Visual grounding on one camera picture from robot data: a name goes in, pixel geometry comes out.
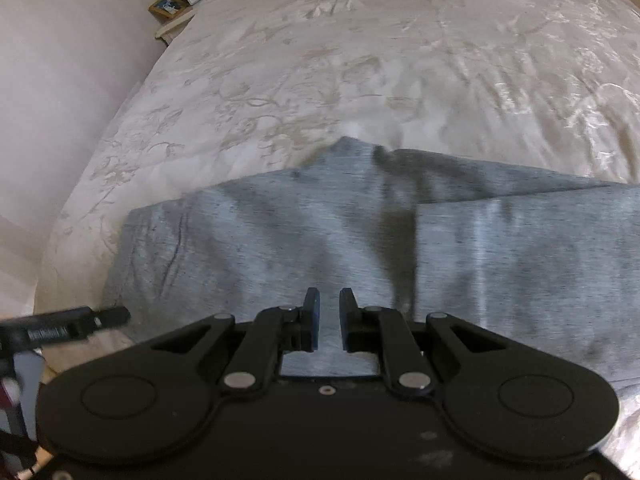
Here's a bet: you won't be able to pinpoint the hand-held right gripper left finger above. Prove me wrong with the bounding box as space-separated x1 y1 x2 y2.
149 287 321 397

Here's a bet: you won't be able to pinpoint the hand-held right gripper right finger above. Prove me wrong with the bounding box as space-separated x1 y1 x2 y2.
339 287 507 397

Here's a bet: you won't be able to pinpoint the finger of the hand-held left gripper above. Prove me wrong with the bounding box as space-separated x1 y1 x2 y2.
75 307 132 333

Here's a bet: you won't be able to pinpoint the grey pants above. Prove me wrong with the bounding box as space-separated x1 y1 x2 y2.
102 136 640 392

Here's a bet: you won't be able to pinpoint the bed with white bedspread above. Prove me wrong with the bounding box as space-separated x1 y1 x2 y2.
32 0 640 480

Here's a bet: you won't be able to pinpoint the white nightstand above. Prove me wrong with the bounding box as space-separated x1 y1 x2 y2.
149 0 197 42

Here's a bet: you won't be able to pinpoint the wooden photo frame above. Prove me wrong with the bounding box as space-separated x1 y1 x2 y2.
148 0 184 19

